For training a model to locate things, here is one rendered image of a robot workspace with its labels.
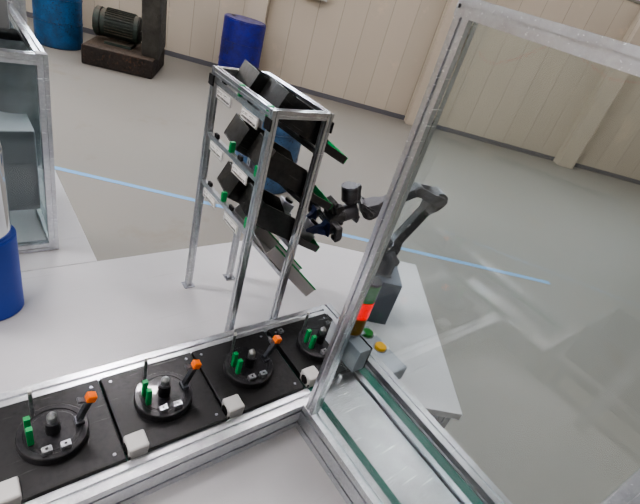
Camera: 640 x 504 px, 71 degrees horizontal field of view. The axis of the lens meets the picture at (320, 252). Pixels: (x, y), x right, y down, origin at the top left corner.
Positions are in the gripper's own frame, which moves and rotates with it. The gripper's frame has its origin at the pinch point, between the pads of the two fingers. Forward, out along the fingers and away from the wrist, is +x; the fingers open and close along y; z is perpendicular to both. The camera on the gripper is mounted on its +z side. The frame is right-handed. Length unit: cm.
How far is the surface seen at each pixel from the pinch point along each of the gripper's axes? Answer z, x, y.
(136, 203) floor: -133, 32, -224
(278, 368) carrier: -20.5, 28.7, 32.9
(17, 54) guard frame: 45, 66, -55
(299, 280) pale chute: -17.5, 7.8, 6.8
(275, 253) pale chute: -2.8, 15.9, 5.0
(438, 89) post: 64, 4, 45
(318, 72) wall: -215, -353, -586
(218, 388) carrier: -15, 47, 34
